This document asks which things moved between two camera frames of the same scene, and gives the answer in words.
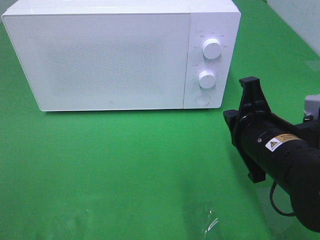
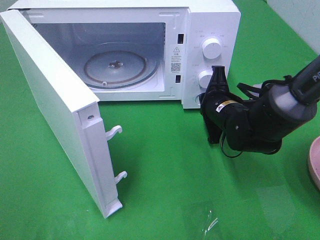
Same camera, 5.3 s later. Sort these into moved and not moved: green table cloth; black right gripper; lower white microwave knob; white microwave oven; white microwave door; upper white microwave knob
Moved: white microwave door; black right gripper
Not moved: upper white microwave knob; lower white microwave knob; white microwave oven; green table cloth
